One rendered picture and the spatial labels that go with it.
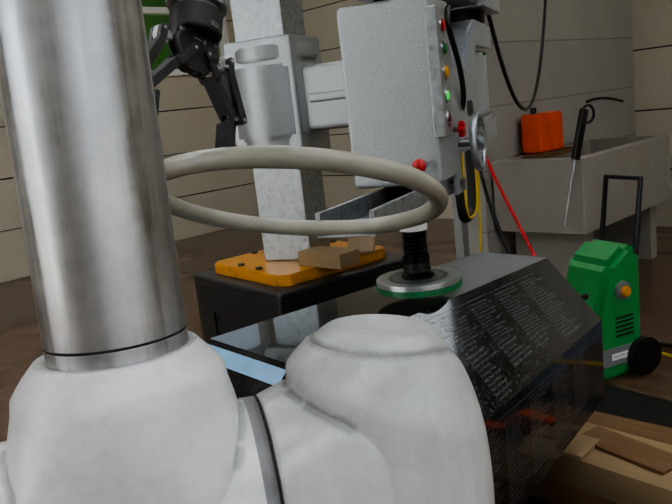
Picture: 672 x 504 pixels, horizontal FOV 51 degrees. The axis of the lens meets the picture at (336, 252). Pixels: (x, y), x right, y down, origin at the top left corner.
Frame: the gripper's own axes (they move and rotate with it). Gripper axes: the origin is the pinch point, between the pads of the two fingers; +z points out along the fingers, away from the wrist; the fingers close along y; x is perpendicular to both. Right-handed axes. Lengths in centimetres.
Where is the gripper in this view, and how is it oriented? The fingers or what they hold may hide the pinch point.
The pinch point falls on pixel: (187, 148)
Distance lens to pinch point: 100.7
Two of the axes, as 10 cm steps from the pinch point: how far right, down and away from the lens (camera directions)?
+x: -8.0, 0.8, 5.9
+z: -0.3, 9.8, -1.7
